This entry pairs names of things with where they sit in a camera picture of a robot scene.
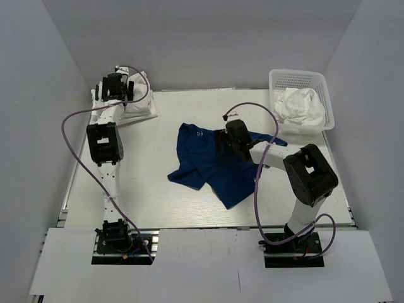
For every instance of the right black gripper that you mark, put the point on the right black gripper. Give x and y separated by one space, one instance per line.
220 136

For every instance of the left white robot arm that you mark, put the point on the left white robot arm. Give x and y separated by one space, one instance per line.
106 151

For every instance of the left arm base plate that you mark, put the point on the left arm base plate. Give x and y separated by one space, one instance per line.
128 253

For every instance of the blue t shirt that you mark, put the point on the blue t shirt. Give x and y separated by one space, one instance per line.
231 178

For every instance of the crumpled white t shirt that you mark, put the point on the crumpled white t shirt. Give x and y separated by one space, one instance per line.
300 107

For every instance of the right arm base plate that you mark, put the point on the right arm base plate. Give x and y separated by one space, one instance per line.
298 253

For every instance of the white t shirt stack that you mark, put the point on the white t shirt stack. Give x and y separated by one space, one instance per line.
139 98

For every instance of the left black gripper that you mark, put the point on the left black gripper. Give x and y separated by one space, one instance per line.
105 86

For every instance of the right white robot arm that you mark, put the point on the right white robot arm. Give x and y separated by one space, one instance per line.
310 175

